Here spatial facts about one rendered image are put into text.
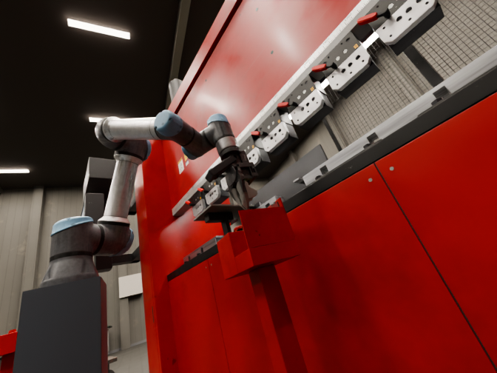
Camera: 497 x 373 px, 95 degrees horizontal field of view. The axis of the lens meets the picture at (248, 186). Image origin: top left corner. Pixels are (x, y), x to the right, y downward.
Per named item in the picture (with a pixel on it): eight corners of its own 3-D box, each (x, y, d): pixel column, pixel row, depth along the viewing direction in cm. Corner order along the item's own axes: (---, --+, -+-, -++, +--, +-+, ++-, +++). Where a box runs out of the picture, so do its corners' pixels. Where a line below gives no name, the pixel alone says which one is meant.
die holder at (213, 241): (185, 270, 171) (183, 257, 175) (192, 269, 175) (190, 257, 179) (219, 250, 139) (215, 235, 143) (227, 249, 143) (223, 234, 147)
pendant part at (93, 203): (78, 256, 188) (80, 216, 203) (96, 254, 196) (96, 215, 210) (83, 238, 158) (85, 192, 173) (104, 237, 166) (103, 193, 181)
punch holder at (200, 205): (194, 217, 163) (189, 197, 170) (204, 217, 168) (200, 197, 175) (203, 209, 153) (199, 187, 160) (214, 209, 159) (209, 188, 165)
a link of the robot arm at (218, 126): (212, 130, 88) (230, 118, 86) (220, 153, 84) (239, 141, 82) (200, 121, 81) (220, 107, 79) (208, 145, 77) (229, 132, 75)
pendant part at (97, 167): (80, 275, 189) (83, 186, 223) (115, 270, 205) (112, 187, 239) (87, 259, 155) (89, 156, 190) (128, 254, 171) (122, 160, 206)
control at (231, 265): (224, 280, 71) (212, 226, 79) (266, 269, 80) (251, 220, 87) (254, 266, 56) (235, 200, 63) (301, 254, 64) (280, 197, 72)
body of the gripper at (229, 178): (259, 176, 73) (246, 146, 78) (237, 178, 69) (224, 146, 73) (249, 188, 79) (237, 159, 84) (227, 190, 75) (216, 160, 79)
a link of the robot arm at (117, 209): (76, 254, 86) (110, 126, 100) (114, 255, 99) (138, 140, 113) (96, 257, 81) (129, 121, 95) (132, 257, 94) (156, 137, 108)
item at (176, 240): (153, 434, 141) (130, 139, 233) (255, 370, 196) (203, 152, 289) (168, 443, 124) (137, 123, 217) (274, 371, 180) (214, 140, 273)
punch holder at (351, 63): (334, 92, 86) (317, 64, 92) (345, 99, 91) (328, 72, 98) (372, 59, 76) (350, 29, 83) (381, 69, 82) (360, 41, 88)
